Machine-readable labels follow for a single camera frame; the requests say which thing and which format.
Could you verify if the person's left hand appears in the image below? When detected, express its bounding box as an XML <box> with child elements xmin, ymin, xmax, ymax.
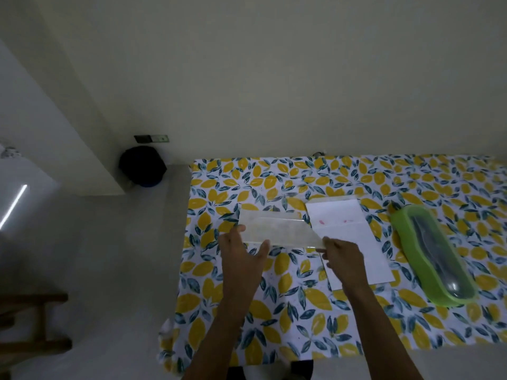
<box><xmin>218</xmin><ymin>225</ymin><xmax>271</xmax><ymax>299</ymax></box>

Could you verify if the black round bag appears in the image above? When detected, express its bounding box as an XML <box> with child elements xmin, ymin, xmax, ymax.
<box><xmin>119</xmin><ymin>146</ymin><xmax>168</xmax><ymax>188</ymax></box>

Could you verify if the lemon print tablecloth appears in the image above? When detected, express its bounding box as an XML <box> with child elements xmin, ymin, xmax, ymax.
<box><xmin>158</xmin><ymin>154</ymin><xmax>507</xmax><ymax>374</ymax></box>

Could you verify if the person's left forearm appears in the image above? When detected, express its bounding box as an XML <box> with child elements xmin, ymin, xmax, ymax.
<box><xmin>181</xmin><ymin>285</ymin><xmax>262</xmax><ymax>380</ymax></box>

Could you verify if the white paper sheet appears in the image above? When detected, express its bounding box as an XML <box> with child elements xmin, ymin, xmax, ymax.
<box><xmin>305</xmin><ymin>199</ymin><xmax>395</xmax><ymax>291</ymax></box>

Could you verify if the brown wooden furniture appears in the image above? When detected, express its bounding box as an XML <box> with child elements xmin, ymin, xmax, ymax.
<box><xmin>0</xmin><ymin>293</ymin><xmax>73</xmax><ymax>380</ymax></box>

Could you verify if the person's right hand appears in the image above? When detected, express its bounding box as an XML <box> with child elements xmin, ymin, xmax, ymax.
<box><xmin>321</xmin><ymin>237</ymin><xmax>369</xmax><ymax>295</ymax></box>

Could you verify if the translucent paper sheet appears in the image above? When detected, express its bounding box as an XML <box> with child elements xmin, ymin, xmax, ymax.
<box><xmin>238</xmin><ymin>209</ymin><xmax>326</xmax><ymax>248</ymax></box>

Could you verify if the person's right forearm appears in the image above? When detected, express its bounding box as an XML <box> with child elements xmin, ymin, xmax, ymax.
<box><xmin>341</xmin><ymin>284</ymin><xmax>424</xmax><ymax>380</ymax></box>

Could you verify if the green lidded plastic container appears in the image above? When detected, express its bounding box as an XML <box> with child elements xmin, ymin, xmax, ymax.
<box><xmin>390</xmin><ymin>204</ymin><xmax>479</xmax><ymax>307</ymax></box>

